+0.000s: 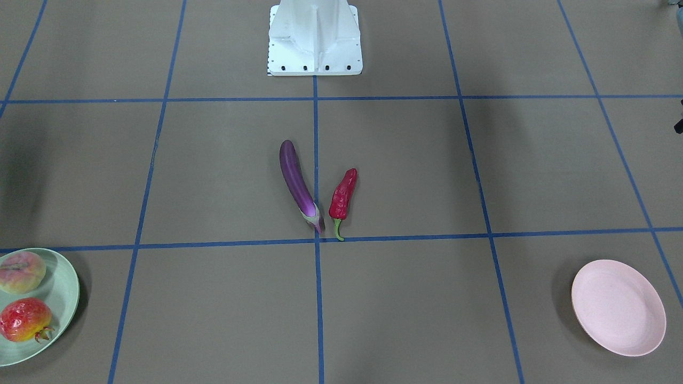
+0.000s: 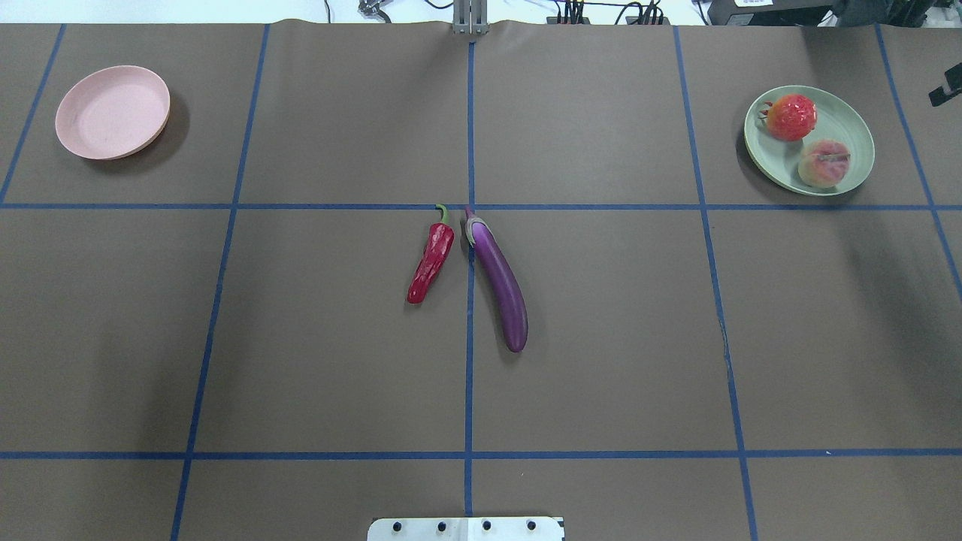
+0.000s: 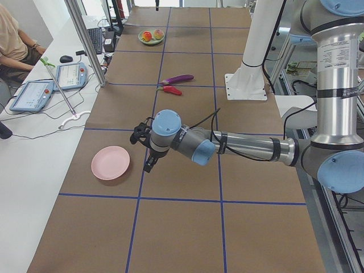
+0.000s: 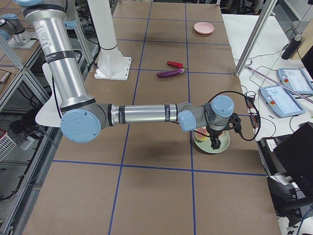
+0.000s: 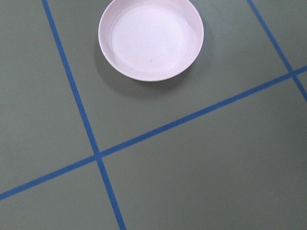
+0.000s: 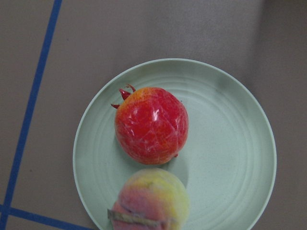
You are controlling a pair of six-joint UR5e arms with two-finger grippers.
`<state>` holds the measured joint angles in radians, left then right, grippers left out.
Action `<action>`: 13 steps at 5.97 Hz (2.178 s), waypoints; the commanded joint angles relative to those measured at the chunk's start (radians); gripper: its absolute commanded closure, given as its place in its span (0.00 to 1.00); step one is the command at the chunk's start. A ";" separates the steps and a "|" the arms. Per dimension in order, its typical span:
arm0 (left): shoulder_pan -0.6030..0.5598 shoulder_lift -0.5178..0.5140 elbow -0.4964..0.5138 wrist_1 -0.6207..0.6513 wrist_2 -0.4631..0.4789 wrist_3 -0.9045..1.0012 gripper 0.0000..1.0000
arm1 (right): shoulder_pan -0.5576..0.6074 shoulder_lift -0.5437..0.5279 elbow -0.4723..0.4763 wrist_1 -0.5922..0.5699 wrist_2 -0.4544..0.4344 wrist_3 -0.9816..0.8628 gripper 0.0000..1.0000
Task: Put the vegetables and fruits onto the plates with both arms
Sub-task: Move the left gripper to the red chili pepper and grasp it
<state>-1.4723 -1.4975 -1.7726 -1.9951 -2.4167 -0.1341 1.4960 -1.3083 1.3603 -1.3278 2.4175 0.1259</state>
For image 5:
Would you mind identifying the pink plate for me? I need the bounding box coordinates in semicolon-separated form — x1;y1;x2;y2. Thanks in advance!
98;0;204;82

